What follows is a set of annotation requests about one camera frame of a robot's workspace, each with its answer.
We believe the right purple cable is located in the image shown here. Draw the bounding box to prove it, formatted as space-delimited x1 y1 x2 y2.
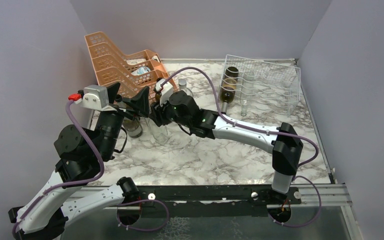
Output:
160 66 320 181

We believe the white wire wine rack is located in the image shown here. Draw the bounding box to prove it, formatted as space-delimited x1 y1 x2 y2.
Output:
223 54 301 116

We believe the clear round bottle silver cap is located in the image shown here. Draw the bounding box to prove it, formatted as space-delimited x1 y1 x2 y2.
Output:
178 78 194 97

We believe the clear square glass bottle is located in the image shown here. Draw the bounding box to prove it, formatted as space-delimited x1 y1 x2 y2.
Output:
240 71 255 117

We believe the green wine bottle black cap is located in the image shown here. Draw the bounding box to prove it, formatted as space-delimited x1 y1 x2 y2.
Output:
153 77 165 103

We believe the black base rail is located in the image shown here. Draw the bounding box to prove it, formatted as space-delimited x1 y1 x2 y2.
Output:
105 183 352 220

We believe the green wine bottle silver neck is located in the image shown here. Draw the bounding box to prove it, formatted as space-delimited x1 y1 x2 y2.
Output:
115 94 143 139

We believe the blue white packet in rack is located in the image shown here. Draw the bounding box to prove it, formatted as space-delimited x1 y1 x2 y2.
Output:
131 66 151 76

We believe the clear tall glass bottle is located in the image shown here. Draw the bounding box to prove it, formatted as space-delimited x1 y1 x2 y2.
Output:
146 117 170 145

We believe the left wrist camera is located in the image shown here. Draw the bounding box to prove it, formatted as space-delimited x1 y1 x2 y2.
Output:
68 85 110 112

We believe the orange plastic file rack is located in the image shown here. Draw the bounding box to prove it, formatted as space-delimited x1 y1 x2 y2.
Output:
84 31 169 103

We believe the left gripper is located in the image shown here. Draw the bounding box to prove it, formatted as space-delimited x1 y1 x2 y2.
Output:
96 82 151 160

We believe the dark labelled wine bottle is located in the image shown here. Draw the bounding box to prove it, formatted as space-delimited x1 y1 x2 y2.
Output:
218 66 239 114

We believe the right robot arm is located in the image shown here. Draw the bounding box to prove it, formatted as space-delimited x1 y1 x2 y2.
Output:
149 91 304 204

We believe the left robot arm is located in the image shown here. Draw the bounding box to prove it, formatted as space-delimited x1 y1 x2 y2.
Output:
8 83 150 240

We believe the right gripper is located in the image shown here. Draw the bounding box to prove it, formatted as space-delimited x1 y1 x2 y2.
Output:
149 93 191 129

